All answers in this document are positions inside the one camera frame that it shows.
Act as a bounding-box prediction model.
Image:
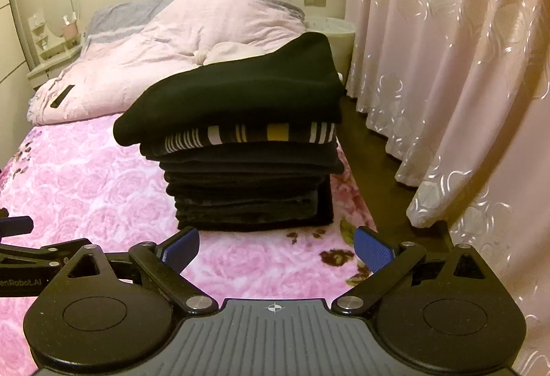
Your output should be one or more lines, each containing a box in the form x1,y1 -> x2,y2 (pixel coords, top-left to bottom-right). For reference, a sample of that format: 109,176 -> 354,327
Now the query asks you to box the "pink duvet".
27,0 -> 307,126

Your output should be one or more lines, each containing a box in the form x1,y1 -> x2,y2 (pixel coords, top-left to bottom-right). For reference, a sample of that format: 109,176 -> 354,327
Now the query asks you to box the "cream dressing table with mirror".
26,0 -> 84,81

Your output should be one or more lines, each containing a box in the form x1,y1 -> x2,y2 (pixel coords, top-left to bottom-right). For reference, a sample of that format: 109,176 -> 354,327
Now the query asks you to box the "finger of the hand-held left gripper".
0,216 -> 35,237
0,237 -> 89,270

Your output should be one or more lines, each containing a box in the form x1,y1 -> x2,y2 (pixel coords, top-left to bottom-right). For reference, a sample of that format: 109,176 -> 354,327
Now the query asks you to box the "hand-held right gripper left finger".
64,227 -> 214,313

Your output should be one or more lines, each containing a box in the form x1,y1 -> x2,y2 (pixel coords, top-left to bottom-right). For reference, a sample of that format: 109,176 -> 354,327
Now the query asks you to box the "pink floral blanket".
0,113 -> 380,319

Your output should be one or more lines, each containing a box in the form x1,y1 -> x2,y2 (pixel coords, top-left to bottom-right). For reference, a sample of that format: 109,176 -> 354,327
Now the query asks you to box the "white round bin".
304,17 -> 357,78

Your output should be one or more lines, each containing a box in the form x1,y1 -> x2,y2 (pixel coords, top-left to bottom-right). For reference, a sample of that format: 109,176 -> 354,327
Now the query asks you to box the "striped folded garment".
164,121 -> 337,154

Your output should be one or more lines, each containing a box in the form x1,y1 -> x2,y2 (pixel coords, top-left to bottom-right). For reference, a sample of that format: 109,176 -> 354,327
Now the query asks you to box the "grey striped bedding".
81,0 -> 301,46

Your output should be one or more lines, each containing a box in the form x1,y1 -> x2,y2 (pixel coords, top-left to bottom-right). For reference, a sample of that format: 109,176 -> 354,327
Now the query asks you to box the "cream drawer cabinet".
0,0 -> 27,90

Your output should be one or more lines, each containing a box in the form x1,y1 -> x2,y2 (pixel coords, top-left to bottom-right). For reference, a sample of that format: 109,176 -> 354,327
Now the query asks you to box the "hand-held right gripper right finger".
335,225 -> 480,312

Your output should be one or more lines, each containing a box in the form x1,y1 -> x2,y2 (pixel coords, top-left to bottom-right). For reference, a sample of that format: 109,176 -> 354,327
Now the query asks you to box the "stack of folded dark clothes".
140,139 -> 345,231

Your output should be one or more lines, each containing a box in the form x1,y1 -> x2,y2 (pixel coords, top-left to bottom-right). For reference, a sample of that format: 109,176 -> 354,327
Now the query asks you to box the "black zip jacket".
113,32 -> 347,150

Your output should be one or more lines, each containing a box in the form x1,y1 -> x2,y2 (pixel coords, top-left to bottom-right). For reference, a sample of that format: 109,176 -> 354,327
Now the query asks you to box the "pink embroidered curtain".
343,0 -> 550,376

